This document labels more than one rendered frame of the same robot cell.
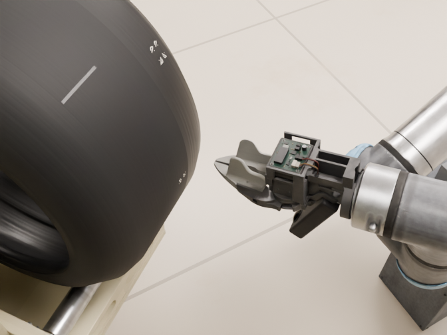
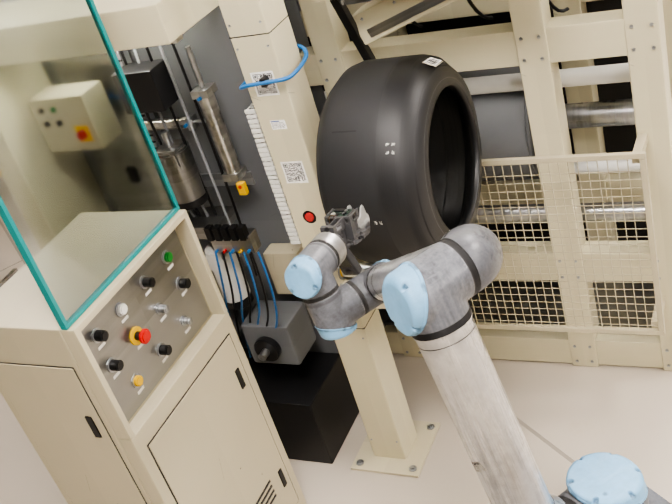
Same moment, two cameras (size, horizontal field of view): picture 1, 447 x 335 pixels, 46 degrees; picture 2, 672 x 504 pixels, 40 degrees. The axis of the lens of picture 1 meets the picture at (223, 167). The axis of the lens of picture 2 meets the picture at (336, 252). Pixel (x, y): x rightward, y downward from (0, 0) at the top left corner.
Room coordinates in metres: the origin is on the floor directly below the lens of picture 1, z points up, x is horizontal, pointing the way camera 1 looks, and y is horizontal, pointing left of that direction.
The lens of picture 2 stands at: (0.69, -2.08, 2.39)
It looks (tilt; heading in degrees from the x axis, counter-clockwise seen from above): 30 degrees down; 98
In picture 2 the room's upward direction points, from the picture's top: 18 degrees counter-clockwise
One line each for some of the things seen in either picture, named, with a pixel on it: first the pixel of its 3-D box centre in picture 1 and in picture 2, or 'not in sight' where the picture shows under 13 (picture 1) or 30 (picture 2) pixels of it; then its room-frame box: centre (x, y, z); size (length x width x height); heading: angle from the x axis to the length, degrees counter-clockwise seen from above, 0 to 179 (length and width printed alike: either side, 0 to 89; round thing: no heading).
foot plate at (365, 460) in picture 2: not in sight; (395, 444); (0.31, 0.46, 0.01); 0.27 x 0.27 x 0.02; 66
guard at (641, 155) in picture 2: not in sight; (517, 249); (0.90, 0.58, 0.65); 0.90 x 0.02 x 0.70; 156
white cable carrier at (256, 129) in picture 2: not in sight; (278, 175); (0.22, 0.47, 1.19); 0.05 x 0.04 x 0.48; 66
